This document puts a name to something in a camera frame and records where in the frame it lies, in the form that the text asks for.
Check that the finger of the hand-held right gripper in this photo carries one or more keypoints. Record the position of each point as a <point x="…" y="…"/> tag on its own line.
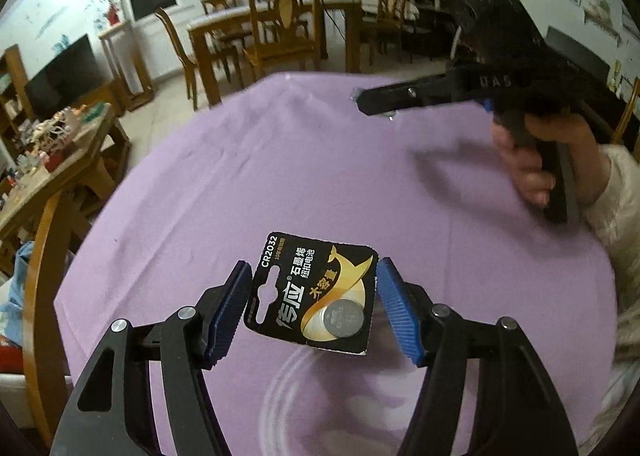
<point x="410" y="93"/>

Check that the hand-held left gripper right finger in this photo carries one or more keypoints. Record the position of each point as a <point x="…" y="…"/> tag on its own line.
<point x="400" y="316"/>

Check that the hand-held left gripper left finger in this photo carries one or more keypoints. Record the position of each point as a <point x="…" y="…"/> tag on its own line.
<point x="227" y="316"/>

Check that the black button battery card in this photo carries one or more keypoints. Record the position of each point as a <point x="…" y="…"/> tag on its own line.
<point x="300" y="286"/>

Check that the person's right forearm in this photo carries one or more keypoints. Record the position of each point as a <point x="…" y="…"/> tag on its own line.
<point x="620" y="196"/>

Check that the person's right hand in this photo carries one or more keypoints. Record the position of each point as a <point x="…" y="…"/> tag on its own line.
<point x="530" y="175"/>

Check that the black upright piano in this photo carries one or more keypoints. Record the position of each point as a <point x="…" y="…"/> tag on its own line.
<point x="575" y="50"/>

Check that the wooden dining chair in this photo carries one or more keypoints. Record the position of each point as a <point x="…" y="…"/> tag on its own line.
<point x="285" y="45"/>
<point x="175" y="50"/>
<point x="219" y="3"/>
<point x="392" y="10"/>

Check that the clear plastic cup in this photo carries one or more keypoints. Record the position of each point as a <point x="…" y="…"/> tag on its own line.
<point x="330" y="401"/>

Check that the purple tablecloth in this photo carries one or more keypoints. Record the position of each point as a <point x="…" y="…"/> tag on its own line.
<point x="300" y="175"/>

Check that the wooden sofa armrest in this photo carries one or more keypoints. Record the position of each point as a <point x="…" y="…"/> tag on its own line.
<point x="42" y="286"/>

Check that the wooden dining table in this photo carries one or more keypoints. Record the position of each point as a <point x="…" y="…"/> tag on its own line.
<point x="220" y="30"/>

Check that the wooden coffee table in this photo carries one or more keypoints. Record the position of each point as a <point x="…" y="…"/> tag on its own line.
<point x="65" y="175"/>

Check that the blue cloth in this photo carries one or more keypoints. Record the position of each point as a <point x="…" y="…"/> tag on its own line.
<point x="15" y="286"/>

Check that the wooden television cabinet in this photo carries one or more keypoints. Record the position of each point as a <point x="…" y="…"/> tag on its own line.
<point x="112" y="100"/>

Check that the tall wooden stand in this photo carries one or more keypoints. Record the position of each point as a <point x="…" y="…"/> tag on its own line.
<point x="130" y="85"/>

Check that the black television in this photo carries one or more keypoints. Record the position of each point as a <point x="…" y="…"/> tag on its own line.
<point x="62" y="75"/>

